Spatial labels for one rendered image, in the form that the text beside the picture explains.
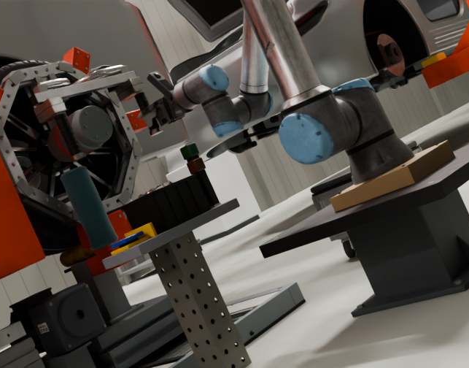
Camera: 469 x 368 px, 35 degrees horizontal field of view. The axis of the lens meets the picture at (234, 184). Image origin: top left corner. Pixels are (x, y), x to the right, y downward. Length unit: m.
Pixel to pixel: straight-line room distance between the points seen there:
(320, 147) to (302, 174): 8.24
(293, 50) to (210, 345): 0.84
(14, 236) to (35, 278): 5.04
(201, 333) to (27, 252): 0.54
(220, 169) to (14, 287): 2.54
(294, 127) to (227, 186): 6.10
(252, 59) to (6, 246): 0.90
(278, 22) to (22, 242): 0.92
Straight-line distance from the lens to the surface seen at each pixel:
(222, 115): 2.25
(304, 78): 2.01
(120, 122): 2.71
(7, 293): 7.02
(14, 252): 2.13
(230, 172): 8.15
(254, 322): 2.49
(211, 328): 2.12
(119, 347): 2.48
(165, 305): 2.66
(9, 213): 2.16
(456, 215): 2.20
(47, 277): 7.25
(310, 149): 1.98
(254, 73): 2.30
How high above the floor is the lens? 0.50
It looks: level
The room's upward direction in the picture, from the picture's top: 24 degrees counter-clockwise
